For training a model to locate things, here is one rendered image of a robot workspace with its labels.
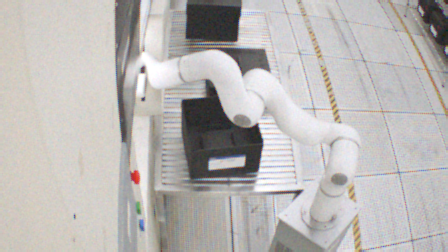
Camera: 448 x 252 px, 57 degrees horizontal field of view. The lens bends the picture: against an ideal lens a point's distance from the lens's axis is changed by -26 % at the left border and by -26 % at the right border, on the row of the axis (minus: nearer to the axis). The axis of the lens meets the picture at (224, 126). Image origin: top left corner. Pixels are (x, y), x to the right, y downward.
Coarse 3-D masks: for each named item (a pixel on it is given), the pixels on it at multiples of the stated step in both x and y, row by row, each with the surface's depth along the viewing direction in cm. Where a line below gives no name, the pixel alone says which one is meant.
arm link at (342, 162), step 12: (336, 144) 174; (348, 144) 172; (336, 156) 169; (348, 156) 168; (336, 168) 167; (348, 168) 166; (324, 180) 180; (336, 180) 168; (348, 180) 168; (324, 192) 186; (336, 192) 183
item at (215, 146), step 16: (208, 96) 220; (192, 112) 224; (208, 112) 226; (224, 112) 228; (192, 128) 230; (208, 128) 228; (224, 128) 230; (240, 128) 232; (256, 128) 214; (192, 144) 224; (208, 144) 224; (224, 144) 225; (240, 144) 225; (256, 144) 204; (192, 160) 204; (208, 160) 205; (224, 160) 207; (240, 160) 209; (256, 160) 211; (192, 176) 211; (208, 176) 212
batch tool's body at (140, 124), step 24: (120, 0) 97; (120, 24) 102; (120, 48) 105; (144, 48) 194; (120, 72) 109; (144, 72) 203; (120, 96) 111; (120, 120) 113; (144, 120) 218; (144, 144) 209; (144, 168) 200; (144, 192) 192; (144, 216) 172; (144, 240) 170
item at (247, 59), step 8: (208, 48) 253; (216, 48) 254; (224, 48) 254; (232, 48) 254; (240, 48) 255; (248, 48) 255; (232, 56) 250; (240, 56) 250; (248, 56) 251; (256, 56) 251; (264, 56) 252; (240, 64) 242; (248, 64) 246; (256, 64) 247; (264, 64) 248; (208, 80) 239; (208, 88) 239
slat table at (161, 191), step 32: (256, 32) 283; (192, 96) 244; (160, 128) 230; (160, 160) 218; (288, 160) 222; (160, 192) 208; (192, 192) 208; (224, 192) 209; (256, 192) 210; (288, 192) 212; (160, 224) 226
